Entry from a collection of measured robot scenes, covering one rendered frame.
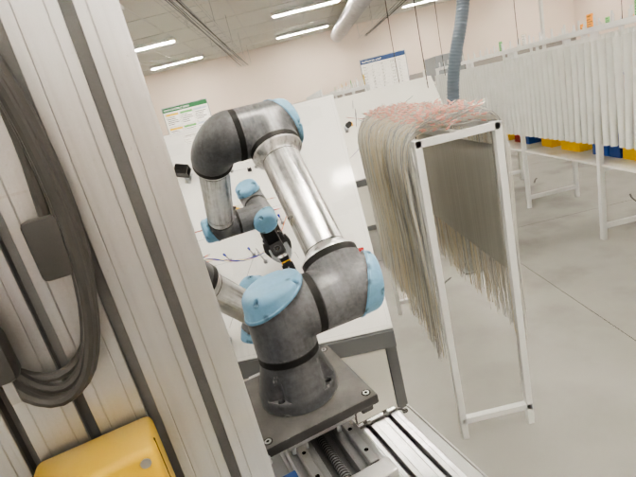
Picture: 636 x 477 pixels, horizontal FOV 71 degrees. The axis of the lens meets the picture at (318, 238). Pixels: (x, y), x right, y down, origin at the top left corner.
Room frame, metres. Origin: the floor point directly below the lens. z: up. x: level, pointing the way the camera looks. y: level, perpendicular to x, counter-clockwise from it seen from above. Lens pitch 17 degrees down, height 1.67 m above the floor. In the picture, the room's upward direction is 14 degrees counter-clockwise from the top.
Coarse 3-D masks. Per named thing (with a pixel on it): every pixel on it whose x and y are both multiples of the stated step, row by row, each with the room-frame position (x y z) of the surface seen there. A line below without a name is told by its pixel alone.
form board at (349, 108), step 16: (416, 80) 4.93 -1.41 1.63; (432, 80) 4.89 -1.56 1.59; (352, 96) 4.94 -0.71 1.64; (368, 96) 4.90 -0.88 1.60; (384, 96) 4.87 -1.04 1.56; (400, 96) 4.84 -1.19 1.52; (416, 96) 4.80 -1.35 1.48; (432, 96) 4.77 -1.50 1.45; (352, 112) 4.81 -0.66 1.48; (368, 112) 4.77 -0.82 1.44; (352, 128) 4.68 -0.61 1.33; (352, 144) 4.56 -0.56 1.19; (352, 160) 4.44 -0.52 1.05; (368, 192) 4.26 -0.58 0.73; (368, 208) 4.26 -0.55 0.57; (368, 224) 4.26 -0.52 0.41
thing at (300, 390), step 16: (320, 352) 0.74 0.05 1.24; (272, 368) 0.70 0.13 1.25; (288, 368) 0.69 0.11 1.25; (304, 368) 0.70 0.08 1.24; (320, 368) 0.71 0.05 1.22; (272, 384) 0.70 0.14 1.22; (288, 384) 0.69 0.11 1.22; (304, 384) 0.69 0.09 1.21; (320, 384) 0.70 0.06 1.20; (336, 384) 0.73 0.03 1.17; (272, 400) 0.70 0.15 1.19; (288, 400) 0.68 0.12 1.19; (304, 400) 0.68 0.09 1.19; (320, 400) 0.69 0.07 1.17; (288, 416) 0.68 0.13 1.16
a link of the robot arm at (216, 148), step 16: (224, 112) 1.01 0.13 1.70; (208, 128) 0.99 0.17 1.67; (224, 128) 0.98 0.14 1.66; (192, 144) 1.03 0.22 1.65; (208, 144) 0.99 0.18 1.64; (224, 144) 0.98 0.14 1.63; (192, 160) 1.03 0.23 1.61; (208, 160) 1.00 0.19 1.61; (224, 160) 1.00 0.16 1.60; (240, 160) 1.02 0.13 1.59; (208, 176) 1.04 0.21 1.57; (224, 176) 1.05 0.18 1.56; (208, 192) 1.11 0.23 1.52; (224, 192) 1.12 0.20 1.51; (208, 208) 1.17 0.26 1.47; (224, 208) 1.17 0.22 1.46; (208, 224) 1.26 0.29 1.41; (224, 224) 1.23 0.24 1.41; (240, 224) 1.29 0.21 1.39; (208, 240) 1.27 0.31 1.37
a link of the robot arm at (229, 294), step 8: (208, 264) 0.94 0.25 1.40; (208, 272) 0.92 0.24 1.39; (216, 272) 0.93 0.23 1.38; (216, 280) 0.92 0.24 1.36; (224, 280) 0.96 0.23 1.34; (216, 288) 0.91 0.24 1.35; (224, 288) 0.94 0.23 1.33; (232, 288) 0.96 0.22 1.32; (240, 288) 0.99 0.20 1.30; (216, 296) 0.93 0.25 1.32; (224, 296) 0.94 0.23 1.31; (232, 296) 0.95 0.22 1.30; (240, 296) 0.97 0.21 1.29; (224, 304) 0.94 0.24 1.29; (232, 304) 0.95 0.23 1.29; (240, 304) 0.97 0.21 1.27; (224, 312) 0.96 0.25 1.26; (232, 312) 0.96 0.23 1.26; (240, 312) 0.97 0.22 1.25; (240, 320) 0.99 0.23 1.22
